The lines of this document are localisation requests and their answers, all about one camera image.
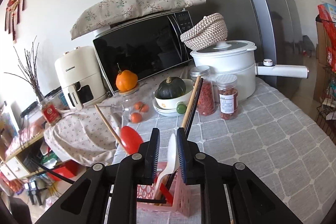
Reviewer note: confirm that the wooden shelf unit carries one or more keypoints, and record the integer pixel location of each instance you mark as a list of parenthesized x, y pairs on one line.
[(26, 142)]

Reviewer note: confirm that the white label jar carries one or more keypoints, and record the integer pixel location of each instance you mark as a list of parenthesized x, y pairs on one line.
[(227, 100)]

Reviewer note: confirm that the red plastic spoon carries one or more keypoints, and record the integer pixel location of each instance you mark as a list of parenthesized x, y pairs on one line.
[(130, 140)]

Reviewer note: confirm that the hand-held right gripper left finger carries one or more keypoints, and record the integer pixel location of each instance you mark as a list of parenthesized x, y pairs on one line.
[(153, 158)]

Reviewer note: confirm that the small orange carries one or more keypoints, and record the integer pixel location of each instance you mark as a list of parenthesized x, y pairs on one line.
[(141, 107), (136, 117)]

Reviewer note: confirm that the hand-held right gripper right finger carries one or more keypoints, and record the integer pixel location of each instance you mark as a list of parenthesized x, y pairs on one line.
[(181, 158)]

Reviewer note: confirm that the dry brown branches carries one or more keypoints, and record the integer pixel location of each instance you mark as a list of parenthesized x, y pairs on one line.
[(36, 85)]

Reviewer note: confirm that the jar of red goji berries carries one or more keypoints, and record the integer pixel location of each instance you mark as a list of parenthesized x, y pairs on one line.
[(207, 100)]

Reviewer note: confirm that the cream air fryer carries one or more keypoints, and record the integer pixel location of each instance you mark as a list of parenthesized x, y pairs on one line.
[(78, 69)]

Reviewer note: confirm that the dark green squash in bowl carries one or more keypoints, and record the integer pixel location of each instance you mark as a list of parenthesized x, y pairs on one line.
[(168, 103)]

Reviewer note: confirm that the red cardboard box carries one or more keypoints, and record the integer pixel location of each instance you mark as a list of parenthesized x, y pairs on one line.
[(65, 169)]

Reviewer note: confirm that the red printed packet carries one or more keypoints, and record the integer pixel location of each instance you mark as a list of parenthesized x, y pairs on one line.
[(328, 29)]

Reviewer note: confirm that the glass pot lid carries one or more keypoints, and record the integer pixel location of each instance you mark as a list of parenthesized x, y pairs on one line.
[(236, 46)]

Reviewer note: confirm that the black microwave oven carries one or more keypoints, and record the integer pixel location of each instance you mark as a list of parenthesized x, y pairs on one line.
[(141, 50)]

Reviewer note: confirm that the pink perforated utensil holder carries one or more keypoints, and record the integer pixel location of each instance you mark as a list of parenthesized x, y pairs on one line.
[(183, 200)]

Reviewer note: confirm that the stack of white plates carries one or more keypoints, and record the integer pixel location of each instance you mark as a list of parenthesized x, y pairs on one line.
[(162, 111)]

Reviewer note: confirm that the white electric pot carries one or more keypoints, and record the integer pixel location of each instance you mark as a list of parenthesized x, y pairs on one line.
[(236, 69)]

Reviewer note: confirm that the white plastic spoon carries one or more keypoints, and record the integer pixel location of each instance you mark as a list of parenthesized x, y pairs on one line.
[(172, 153)]

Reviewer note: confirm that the red label glass jar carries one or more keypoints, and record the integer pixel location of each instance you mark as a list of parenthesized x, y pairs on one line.
[(51, 113)]

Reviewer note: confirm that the clear glass jar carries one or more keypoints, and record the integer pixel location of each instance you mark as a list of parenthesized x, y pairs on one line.
[(126, 103)]

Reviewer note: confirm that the floral microwave cover cloth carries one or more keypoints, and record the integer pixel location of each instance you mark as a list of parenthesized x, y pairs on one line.
[(131, 6)]

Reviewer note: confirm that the wooden chopstick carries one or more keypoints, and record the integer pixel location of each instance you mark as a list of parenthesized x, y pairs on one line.
[(191, 102), (110, 127)]

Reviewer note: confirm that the small floral white cloth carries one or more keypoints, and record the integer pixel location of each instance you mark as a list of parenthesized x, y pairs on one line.
[(84, 134)]

